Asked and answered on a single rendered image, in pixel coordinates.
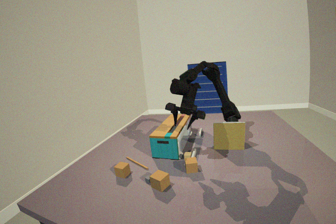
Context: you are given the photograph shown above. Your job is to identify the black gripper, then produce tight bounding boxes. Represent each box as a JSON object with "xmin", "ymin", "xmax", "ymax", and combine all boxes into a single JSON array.
[{"xmin": 165, "ymin": 95, "xmax": 206, "ymax": 130}]

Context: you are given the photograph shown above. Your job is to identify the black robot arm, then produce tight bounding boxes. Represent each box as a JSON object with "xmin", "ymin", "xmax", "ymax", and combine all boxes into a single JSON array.
[{"xmin": 170, "ymin": 61, "xmax": 241, "ymax": 122}]

